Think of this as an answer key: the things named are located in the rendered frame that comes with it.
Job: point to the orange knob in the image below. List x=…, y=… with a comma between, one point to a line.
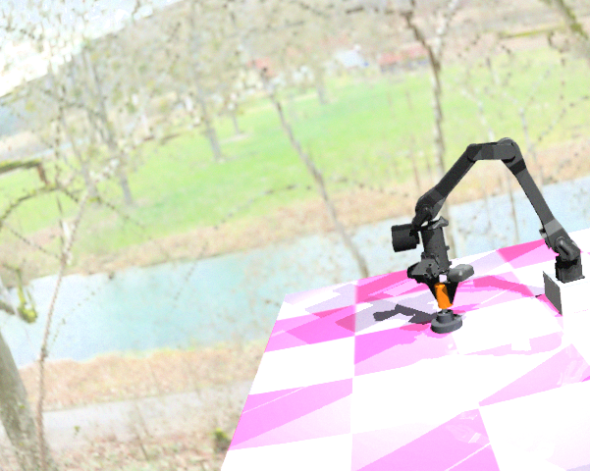
x=442, y=296

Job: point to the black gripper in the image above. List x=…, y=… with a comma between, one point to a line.
x=457, y=274

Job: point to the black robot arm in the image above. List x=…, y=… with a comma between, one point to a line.
x=568, y=266

